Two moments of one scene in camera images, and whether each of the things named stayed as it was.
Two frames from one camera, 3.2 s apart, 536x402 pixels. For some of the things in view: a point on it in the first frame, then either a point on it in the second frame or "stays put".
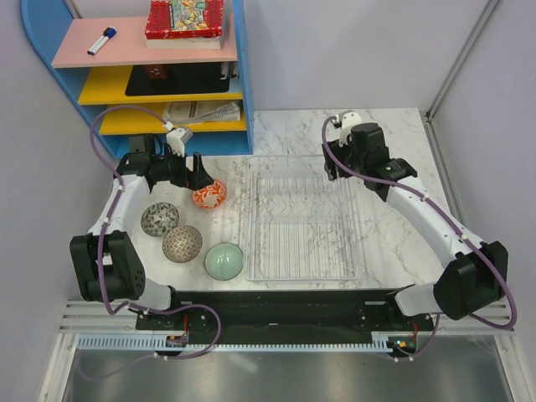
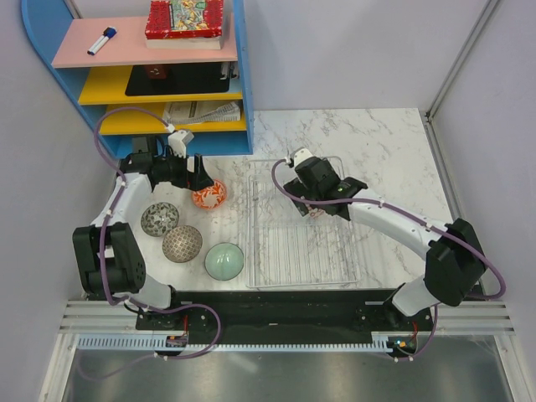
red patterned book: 186,24 stays put
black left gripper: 194,180 stays put
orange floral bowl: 211,197 stays put
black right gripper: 329,164 to 296,188
